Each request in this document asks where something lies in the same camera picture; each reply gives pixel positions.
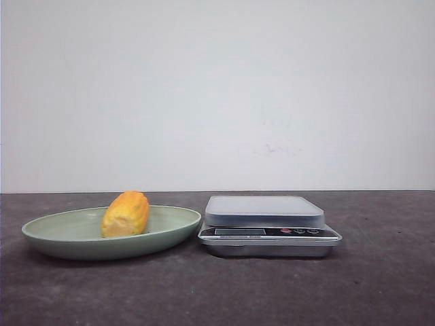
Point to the yellow corn cob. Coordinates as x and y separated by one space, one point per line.
127 215

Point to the silver digital kitchen scale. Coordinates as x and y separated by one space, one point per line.
266 226

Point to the light green plate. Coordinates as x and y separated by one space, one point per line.
76 234

